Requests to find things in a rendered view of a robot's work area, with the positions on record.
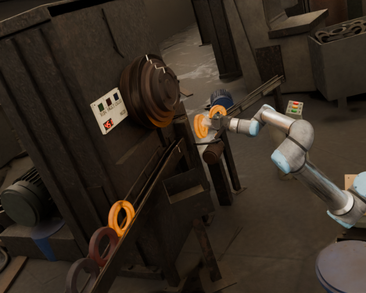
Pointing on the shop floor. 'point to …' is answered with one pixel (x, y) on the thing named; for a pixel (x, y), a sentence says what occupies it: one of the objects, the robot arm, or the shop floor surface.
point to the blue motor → (221, 99)
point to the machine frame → (86, 117)
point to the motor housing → (218, 172)
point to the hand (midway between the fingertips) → (200, 123)
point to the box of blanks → (345, 59)
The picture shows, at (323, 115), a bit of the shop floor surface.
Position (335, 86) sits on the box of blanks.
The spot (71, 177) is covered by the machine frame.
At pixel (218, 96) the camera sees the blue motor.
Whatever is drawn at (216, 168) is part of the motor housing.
